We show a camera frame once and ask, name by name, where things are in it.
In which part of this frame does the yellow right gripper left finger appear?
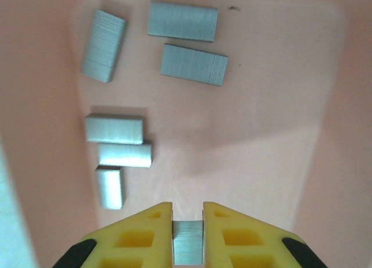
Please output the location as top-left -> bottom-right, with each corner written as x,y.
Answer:
52,202 -> 175,268

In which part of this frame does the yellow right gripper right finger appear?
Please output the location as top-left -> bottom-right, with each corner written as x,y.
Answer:
202,201 -> 331,268

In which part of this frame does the silver staple strip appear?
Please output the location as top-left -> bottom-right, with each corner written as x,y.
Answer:
85,113 -> 145,144
147,0 -> 219,44
171,220 -> 204,266
95,166 -> 126,210
97,142 -> 153,169
82,8 -> 128,84
159,43 -> 229,88

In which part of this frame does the pink plastic tray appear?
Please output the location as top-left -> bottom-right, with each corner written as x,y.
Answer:
0,0 -> 372,268

